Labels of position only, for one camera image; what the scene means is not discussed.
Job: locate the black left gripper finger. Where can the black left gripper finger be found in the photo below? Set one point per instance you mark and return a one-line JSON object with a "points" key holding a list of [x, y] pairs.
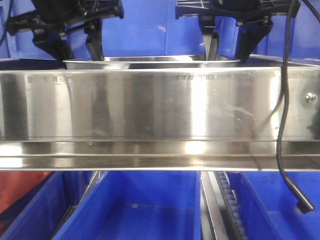
{"points": [[93, 42], [51, 42]]}

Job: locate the large silver metal tray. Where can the large silver metal tray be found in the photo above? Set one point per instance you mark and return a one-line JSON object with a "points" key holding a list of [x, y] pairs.
{"points": [[151, 62]]}

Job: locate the blue bin upper left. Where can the blue bin upper left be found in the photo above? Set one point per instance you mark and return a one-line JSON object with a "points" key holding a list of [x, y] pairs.
{"points": [[3, 37]]}

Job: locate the red object lower left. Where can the red object lower left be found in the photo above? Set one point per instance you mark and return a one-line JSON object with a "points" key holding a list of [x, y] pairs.
{"points": [[15, 184]]}

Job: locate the rail bolt right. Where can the rail bolt right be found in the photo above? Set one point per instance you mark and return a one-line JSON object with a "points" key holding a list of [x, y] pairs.
{"points": [[310, 98]]}

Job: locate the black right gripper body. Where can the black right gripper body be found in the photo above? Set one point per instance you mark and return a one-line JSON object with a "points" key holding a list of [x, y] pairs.
{"points": [[243, 11]]}

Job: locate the blue bin lower left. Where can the blue bin lower left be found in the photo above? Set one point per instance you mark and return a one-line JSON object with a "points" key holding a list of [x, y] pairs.
{"points": [[38, 218]]}

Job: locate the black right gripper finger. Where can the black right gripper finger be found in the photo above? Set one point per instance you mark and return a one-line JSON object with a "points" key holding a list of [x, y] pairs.
{"points": [[251, 31], [211, 38]]}

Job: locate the blue bin lower centre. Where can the blue bin lower centre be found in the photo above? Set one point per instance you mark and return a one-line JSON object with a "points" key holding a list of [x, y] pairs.
{"points": [[139, 205]]}

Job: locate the blue bin upper centre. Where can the blue bin upper centre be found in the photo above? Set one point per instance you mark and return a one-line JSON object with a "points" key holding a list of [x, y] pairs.
{"points": [[149, 28]]}

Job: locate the blue bin lower right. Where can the blue bin lower right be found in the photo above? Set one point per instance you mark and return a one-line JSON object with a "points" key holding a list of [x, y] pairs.
{"points": [[268, 210]]}

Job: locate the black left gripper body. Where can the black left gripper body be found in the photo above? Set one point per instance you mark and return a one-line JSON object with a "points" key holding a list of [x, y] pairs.
{"points": [[65, 16]]}

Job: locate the roller conveyor track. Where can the roller conveyor track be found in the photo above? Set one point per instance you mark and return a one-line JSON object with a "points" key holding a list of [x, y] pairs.
{"points": [[220, 218]]}

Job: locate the blue bin upper right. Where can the blue bin upper right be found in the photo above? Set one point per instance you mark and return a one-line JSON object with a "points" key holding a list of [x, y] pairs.
{"points": [[305, 36]]}

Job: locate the blue bin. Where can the blue bin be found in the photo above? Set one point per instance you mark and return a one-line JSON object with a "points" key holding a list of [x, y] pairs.
{"points": [[139, 205], [38, 218], [3, 37], [268, 210], [305, 36], [149, 28]]}

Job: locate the stainless steel shelf rail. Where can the stainless steel shelf rail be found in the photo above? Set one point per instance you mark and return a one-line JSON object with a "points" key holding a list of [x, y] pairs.
{"points": [[224, 119]]}

